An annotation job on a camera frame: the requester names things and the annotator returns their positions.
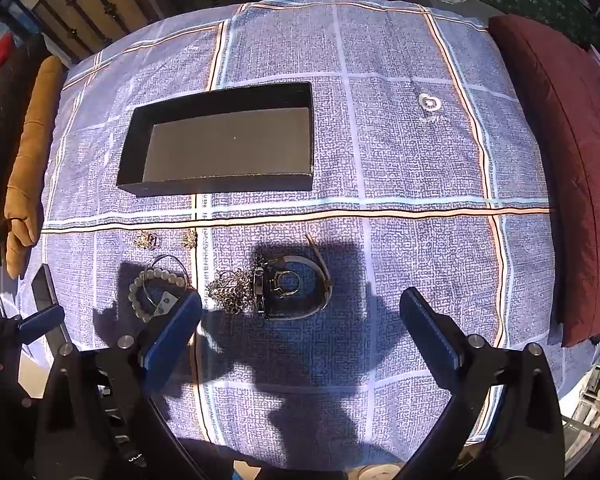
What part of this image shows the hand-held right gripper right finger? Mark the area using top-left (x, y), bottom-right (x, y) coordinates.
top-left (395, 287), bottom-right (566, 480)

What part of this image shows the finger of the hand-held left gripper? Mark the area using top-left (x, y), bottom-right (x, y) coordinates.
top-left (19, 305), bottom-right (66, 345)

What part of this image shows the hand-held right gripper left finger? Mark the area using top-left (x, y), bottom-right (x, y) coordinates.
top-left (34, 290), bottom-right (216, 480)

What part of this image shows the white pearl bracelet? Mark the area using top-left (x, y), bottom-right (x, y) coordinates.
top-left (128, 267), bottom-right (191, 324)

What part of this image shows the gold chain necklace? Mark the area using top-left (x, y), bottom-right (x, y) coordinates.
top-left (205, 267), bottom-right (256, 317)

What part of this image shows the thin silver bangle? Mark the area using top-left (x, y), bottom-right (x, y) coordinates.
top-left (150, 255), bottom-right (197, 311)

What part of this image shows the beige strap wristwatch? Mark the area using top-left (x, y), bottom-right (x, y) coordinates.
top-left (252, 232), bottom-right (334, 322)

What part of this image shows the black jewelry box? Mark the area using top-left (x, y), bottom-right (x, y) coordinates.
top-left (117, 81), bottom-right (314, 196)

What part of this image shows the brown jacket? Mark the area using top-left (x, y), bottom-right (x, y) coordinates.
top-left (4, 55), bottom-right (66, 281)

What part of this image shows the blue plaid bedsheet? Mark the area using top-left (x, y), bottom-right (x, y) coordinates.
top-left (17, 0), bottom-right (581, 471)

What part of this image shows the black quilted jacket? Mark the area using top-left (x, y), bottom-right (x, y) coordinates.
top-left (0, 35), bottom-right (48, 271)

